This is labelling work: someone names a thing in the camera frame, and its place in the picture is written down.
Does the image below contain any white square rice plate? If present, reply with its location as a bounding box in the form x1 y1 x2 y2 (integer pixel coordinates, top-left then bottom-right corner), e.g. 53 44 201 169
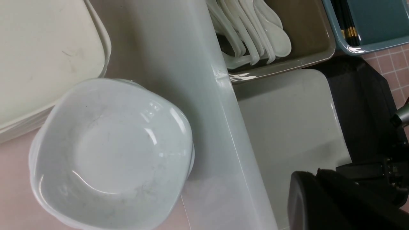
234 69 352 230

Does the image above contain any pink checkered tablecloth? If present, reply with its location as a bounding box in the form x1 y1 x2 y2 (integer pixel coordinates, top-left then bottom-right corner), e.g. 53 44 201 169
361 44 409 109

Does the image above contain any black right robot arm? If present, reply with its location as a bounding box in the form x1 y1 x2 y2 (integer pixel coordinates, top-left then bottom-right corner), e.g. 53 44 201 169
336 102 408 208

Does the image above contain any pile of white spoons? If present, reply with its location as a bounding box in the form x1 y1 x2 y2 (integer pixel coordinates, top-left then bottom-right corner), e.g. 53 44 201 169
206 0 292 70

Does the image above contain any top stacked square plate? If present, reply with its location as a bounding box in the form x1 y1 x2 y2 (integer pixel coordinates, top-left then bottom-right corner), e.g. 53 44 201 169
0 0 106 130

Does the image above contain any black serving tray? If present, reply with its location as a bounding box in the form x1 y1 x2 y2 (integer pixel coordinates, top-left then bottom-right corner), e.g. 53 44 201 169
308 55 409 205

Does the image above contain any stack of small dishes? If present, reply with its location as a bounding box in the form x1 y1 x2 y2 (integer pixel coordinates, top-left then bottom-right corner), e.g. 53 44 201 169
28 78 196 230

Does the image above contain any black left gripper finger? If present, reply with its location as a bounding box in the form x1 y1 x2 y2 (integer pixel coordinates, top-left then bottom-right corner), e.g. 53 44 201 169
287 169 409 230

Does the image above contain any large white plastic tub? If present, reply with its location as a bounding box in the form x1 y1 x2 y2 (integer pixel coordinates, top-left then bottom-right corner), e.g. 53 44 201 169
1 0 278 230

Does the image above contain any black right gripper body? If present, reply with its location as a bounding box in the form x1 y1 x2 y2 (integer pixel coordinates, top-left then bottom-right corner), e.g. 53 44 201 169
336 150 409 206

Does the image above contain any top stacked small dish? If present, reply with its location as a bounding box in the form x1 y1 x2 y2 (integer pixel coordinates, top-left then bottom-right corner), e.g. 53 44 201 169
28 78 193 230

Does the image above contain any olive green plastic bin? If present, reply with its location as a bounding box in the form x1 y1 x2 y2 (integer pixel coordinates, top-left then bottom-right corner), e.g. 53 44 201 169
218 0 336 84

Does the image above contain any blue plastic bin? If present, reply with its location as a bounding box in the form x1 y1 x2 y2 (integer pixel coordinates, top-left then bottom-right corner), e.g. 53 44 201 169
322 0 409 56

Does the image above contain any bundle of black chopsticks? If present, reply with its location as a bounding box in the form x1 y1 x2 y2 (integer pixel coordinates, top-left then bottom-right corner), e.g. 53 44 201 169
331 0 360 47

